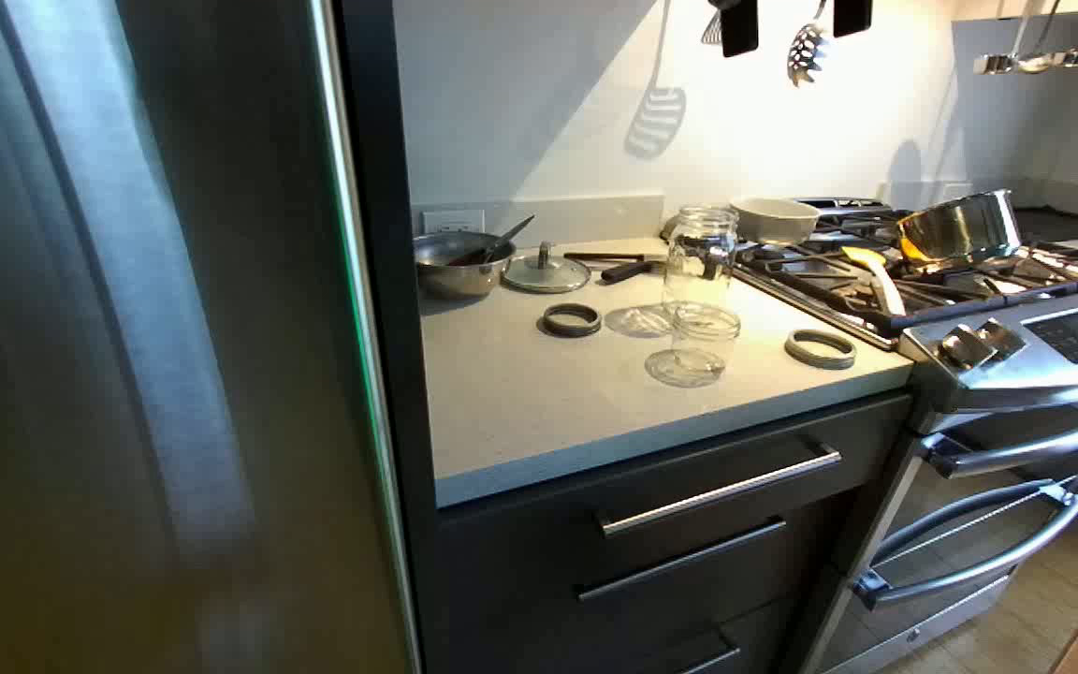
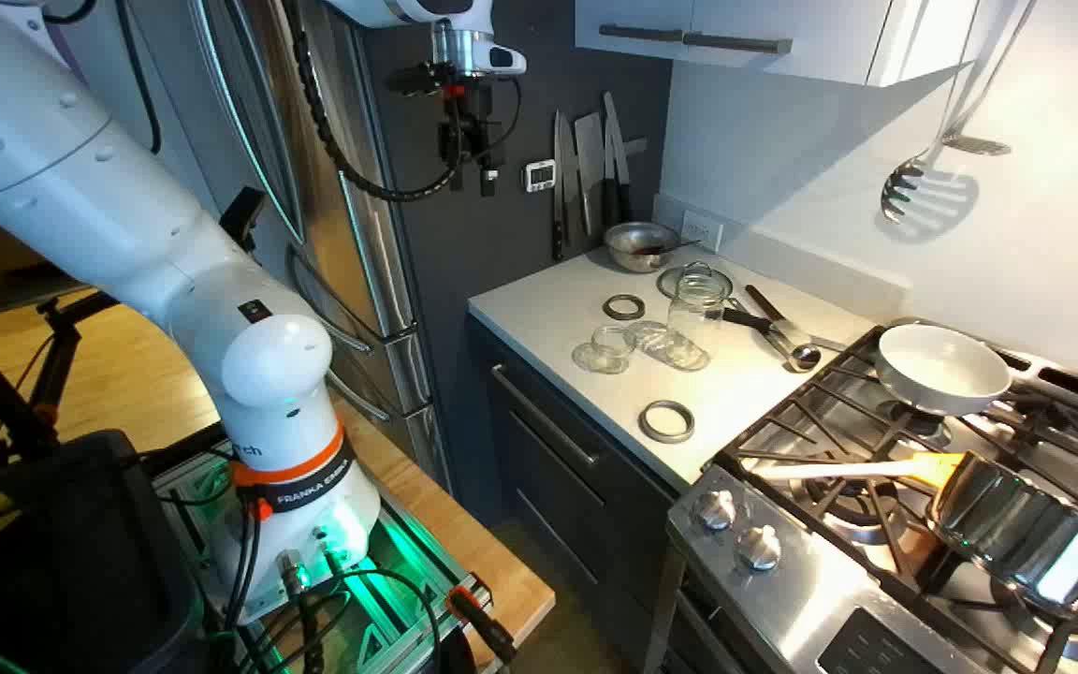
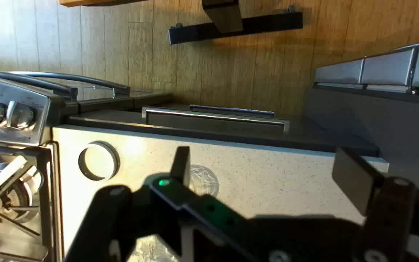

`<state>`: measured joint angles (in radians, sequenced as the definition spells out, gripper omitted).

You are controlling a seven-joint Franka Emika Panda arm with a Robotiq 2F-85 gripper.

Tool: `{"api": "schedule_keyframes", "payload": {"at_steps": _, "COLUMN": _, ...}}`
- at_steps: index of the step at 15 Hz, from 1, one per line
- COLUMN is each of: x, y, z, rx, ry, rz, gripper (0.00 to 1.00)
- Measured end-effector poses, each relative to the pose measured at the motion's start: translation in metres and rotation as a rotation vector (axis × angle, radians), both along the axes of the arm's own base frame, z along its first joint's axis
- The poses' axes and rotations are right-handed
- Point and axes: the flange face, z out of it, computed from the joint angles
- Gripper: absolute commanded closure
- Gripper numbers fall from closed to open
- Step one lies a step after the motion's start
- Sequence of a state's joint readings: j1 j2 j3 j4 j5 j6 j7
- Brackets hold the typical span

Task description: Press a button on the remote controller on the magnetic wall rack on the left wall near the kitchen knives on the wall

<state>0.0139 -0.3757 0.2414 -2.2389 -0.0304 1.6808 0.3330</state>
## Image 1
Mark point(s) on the metal mixing bowl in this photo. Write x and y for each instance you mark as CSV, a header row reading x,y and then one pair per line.
x,y
453,272

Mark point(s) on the utensil in metal bowl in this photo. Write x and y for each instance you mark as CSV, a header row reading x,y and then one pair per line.
x,y
506,235

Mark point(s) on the clear glass jar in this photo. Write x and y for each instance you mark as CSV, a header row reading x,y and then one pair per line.
x,y
698,267

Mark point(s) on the dark grey drawer cabinet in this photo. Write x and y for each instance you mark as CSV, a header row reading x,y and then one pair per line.
x,y
539,586

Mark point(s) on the patterned glass lid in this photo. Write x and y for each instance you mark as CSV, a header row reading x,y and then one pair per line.
x,y
638,323
686,368

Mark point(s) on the stainless steel refrigerator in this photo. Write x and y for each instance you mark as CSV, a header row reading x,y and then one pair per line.
x,y
127,377

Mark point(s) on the stainless steel gas range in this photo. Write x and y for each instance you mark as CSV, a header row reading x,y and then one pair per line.
x,y
1011,377

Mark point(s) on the tilted stainless steel pot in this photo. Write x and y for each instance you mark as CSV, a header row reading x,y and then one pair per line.
x,y
955,229

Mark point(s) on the white frying pan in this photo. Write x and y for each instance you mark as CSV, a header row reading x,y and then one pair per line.
x,y
772,220

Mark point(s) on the hanging slotted metal spatula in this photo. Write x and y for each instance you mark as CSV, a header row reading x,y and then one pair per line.
x,y
804,55

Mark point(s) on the silver stove knob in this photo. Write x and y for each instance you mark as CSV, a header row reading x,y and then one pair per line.
x,y
1005,335
962,350

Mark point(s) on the wooden spatula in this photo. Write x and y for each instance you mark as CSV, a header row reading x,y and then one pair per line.
x,y
878,282

